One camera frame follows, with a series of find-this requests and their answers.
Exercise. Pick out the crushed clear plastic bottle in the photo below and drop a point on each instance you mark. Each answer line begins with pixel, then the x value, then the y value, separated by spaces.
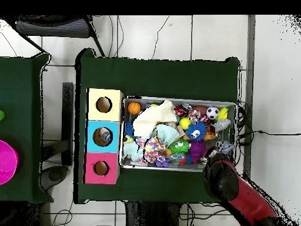
pixel 224 147
pixel 105 136

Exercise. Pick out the grey crushed bottle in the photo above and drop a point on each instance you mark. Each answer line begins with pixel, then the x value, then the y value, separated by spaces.
pixel 221 124

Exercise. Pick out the polka dot cloth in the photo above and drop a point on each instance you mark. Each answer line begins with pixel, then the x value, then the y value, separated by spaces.
pixel 152 148

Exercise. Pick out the cream waffle cloth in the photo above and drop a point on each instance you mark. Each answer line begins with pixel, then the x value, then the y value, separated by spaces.
pixel 152 117

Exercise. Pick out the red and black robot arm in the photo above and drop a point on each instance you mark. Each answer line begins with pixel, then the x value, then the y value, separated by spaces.
pixel 249 202

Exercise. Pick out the shallow silver mesh bin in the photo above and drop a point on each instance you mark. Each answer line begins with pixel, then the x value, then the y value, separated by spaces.
pixel 178 168

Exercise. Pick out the wooden box with three holes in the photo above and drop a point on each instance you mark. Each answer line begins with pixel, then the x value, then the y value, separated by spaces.
pixel 110 115

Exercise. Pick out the purple knobbly toy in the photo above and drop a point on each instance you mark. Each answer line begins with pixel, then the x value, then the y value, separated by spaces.
pixel 197 150

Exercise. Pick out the blue spiky toy small eyes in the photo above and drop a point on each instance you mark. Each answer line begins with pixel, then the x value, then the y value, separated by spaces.
pixel 200 127

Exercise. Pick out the green spiky toy with eyes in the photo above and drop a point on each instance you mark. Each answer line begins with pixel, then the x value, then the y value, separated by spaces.
pixel 172 148

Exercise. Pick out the small soccer ball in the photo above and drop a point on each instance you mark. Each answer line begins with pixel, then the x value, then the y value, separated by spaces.
pixel 212 113

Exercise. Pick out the mint green waffle cloth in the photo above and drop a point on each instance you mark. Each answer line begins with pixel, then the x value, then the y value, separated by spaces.
pixel 168 134

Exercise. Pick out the blue spiky toy big eyes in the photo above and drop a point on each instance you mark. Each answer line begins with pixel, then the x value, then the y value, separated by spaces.
pixel 128 130

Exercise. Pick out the small orange basketball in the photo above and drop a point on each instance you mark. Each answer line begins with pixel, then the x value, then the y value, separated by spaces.
pixel 134 108

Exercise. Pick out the dark green table cloth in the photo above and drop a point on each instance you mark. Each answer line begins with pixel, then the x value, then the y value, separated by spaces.
pixel 21 94
pixel 152 77

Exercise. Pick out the black flat panel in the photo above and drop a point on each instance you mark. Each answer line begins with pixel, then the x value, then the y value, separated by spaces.
pixel 67 117

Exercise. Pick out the grey oval stand base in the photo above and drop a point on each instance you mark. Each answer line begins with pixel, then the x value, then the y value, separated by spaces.
pixel 55 175

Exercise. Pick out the black chair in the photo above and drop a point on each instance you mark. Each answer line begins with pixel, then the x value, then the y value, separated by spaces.
pixel 51 29

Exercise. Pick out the pink round bowl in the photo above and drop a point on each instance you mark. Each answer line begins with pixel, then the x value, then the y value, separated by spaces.
pixel 7 162

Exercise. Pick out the small green object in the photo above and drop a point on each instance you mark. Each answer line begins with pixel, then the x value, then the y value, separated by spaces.
pixel 1 115

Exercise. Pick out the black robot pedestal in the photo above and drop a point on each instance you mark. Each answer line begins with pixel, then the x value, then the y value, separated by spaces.
pixel 152 216

